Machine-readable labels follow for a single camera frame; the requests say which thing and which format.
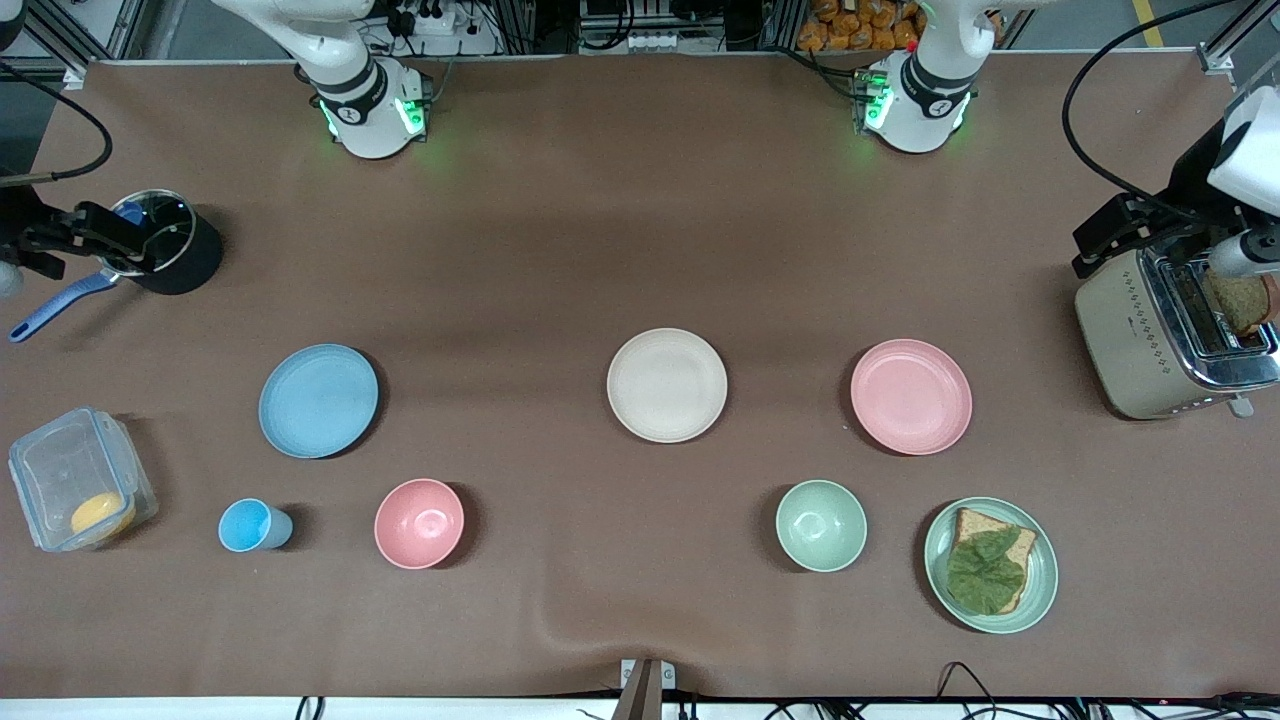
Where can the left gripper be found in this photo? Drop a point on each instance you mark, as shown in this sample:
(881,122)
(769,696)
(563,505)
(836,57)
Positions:
(1190,176)

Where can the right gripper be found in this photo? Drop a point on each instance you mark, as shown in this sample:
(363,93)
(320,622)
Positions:
(14,222)

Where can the pink plate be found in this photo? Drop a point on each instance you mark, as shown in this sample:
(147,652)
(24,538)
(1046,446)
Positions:
(911,396)

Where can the blue plate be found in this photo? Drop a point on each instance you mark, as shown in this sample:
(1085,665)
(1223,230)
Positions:
(318,400)

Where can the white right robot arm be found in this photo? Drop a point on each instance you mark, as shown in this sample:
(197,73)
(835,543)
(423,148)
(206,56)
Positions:
(350,90)

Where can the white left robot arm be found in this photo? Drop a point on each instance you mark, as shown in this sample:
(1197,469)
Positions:
(925,100)

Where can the glass pot lid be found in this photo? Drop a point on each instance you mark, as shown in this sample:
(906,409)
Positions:
(168,225)

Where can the beige and chrome toaster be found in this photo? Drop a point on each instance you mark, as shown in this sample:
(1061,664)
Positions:
(1130,350)

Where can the dark toast slice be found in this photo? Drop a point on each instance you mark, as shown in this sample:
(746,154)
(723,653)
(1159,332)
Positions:
(1240,300)

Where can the clear plastic food container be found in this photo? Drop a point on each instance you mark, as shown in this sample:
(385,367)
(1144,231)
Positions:
(70,465)

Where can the orange round food item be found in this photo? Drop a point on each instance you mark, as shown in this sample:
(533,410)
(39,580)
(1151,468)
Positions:
(100,513)

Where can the blue cup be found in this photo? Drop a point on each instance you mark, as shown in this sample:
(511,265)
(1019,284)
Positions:
(250,525)

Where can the bread slice with brown crust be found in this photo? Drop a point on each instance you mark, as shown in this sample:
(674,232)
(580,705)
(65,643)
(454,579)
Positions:
(975,522)

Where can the bag of orange snacks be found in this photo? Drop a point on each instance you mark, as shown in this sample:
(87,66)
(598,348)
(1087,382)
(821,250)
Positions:
(860,25)

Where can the green plate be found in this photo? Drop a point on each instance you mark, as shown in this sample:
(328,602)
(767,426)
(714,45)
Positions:
(1043,580)

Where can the green lettuce leaf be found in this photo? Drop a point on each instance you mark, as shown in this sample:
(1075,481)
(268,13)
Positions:
(985,575)

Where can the green bowl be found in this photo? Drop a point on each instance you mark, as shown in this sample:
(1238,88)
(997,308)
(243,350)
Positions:
(821,525)

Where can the pink bowl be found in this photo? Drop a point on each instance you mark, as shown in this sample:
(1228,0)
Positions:
(419,523)

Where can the beige plate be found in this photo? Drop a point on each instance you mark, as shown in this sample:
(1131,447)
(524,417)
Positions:
(667,385)

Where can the white power strip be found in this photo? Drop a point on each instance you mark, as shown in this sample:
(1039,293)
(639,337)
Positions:
(658,41)

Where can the aluminium frame profile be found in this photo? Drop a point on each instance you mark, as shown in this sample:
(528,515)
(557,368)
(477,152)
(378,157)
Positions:
(1235,40)
(90,25)

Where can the metal table edge bracket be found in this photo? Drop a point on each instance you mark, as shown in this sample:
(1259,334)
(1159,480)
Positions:
(645,685)

